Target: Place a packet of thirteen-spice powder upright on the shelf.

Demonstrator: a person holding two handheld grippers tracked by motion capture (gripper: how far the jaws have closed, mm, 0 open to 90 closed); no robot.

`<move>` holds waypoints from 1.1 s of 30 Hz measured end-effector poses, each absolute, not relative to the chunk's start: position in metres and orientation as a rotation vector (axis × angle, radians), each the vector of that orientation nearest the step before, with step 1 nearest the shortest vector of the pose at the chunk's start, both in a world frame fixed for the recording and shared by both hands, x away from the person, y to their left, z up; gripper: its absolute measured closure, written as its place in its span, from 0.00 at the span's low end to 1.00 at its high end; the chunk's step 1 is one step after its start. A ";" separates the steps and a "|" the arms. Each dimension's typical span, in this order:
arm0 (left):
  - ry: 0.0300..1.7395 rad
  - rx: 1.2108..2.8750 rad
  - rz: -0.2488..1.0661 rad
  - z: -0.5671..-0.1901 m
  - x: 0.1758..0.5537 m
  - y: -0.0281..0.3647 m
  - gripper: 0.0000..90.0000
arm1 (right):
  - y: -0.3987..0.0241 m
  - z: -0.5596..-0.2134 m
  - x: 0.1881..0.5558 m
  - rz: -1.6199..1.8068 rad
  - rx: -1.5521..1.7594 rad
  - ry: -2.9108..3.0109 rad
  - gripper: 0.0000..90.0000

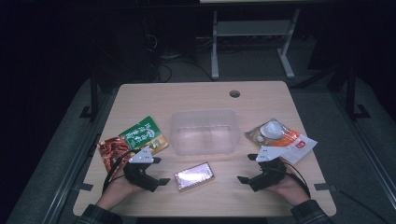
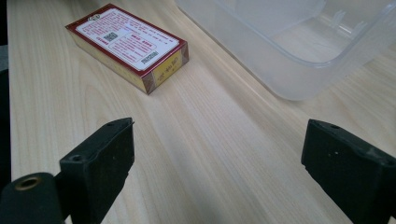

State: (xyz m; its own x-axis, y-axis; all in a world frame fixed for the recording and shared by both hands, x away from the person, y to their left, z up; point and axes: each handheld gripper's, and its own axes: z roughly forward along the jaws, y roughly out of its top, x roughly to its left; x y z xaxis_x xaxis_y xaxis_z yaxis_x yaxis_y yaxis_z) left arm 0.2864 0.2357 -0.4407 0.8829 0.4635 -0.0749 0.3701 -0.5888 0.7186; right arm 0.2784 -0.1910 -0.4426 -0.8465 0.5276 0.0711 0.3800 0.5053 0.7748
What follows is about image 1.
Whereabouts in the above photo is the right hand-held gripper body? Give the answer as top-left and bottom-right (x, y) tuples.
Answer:
(247, 146), (289, 192)

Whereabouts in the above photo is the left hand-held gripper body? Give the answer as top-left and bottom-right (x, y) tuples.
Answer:
(123, 147), (160, 192)

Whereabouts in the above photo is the green and red snack packet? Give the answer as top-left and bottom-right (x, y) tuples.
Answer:
(97, 116), (169, 174)

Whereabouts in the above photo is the shiny pink snack packet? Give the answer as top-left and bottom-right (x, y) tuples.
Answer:
(173, 161), (216, 192)

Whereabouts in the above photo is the clear plastic container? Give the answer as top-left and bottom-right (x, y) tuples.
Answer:
(169, 109), (241, 157)

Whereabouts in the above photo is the person's right hand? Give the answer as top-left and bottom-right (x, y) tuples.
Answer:
(265, 175), (311, 207)

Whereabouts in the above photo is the person's left hand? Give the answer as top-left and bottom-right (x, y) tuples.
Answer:
(95, 175), (148, 212)

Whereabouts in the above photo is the orange and white snack packet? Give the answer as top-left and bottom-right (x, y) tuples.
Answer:
(245, 118), (318, 165)

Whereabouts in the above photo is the black tape strip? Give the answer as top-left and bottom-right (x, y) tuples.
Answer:
(73, 182), (94, 192)
(313, 183), (338, 192)

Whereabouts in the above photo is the black metal stand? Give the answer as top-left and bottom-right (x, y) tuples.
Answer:
(345, 64), (372, 121)
(78, 66), (101, 121)

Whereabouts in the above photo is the left hand-held gripper black cable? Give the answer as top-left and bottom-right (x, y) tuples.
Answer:
(102, 149), (141, 195)

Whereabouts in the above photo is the hand-held gripper black cable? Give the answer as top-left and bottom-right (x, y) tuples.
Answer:
(102, 149), (141, 195)
(279, 161), (312, 199)

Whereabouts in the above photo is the right hand-held gripper black cable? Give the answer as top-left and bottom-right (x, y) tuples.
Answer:
(279, 161), (312, 199)

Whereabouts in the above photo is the metal floor rail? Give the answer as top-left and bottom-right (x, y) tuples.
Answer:
(330, 90), (396, 202)
(40, 90), (120, 224)

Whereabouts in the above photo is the thin black floor cable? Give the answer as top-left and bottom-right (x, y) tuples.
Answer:
(336, 189), (391, 224)

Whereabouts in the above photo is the white metal desk frame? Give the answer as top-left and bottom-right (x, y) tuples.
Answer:
(199, 0), (302, 80)

